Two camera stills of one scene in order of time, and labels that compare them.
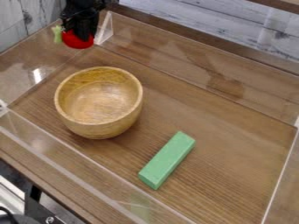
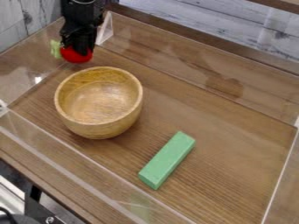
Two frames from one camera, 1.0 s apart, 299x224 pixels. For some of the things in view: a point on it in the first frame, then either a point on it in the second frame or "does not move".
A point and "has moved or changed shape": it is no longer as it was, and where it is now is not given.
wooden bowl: (98, 100) does not move
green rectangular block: (167, 159) does not move
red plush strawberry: (70, 38) has moved or changed shape
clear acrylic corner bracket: (106, 31) does not move
